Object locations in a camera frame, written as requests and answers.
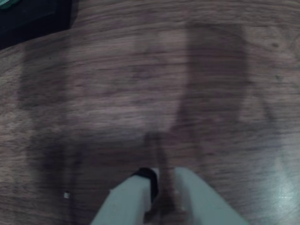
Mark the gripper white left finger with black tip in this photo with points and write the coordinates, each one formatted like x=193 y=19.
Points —
x=126 y=201

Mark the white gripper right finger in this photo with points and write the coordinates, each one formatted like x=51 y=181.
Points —
x=204 y=204

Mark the green pill bottle white label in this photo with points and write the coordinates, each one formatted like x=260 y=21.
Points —
x=7 y=3

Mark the black open cardboard box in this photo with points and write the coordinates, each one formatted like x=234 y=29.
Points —
x=32 y=21

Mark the small white crumb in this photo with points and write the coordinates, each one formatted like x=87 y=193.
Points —
x=67 y=195

